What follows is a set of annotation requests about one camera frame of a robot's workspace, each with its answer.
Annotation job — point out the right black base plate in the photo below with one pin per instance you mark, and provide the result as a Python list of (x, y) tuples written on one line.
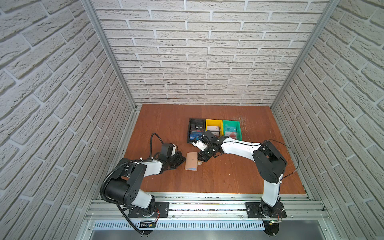
[(262, 210)]

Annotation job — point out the tan leather card holder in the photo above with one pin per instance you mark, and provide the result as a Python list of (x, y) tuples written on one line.
[(192, 161)]

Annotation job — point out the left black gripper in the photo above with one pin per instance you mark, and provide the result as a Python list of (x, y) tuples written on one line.
[(181, 157)]

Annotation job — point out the green storage bin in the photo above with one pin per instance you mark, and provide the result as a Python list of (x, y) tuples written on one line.
[(234, 124)]

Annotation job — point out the aluminium rail frame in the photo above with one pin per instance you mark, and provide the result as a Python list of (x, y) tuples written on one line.
[(207, 211)]

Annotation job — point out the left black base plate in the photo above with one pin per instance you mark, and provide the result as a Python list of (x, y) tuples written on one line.
[(154, 210)]

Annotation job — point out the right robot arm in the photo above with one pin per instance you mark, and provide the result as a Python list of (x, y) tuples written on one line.
[(269, 161)]

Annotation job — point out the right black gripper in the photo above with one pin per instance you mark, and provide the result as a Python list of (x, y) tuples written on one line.
[(203, 158)]

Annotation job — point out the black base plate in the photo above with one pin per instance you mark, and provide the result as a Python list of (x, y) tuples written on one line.
[(154, 210), (262, 210)]

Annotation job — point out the cards in green bin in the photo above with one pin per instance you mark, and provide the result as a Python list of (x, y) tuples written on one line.
[(231, 132)]

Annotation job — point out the cards in yellow bin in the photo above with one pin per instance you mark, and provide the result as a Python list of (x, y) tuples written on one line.
[(215, 130)]

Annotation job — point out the black storage bin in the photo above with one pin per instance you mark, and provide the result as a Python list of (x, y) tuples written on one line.
[(194, 121)]

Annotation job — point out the cards in black bin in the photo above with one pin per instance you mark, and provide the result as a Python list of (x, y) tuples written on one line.
[(196, 131)]

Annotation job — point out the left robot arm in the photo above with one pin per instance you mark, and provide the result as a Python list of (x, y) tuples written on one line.
[(122, 186)]

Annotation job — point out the yellow storage bin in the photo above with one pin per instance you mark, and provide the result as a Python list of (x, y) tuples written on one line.
[(210, 122)]

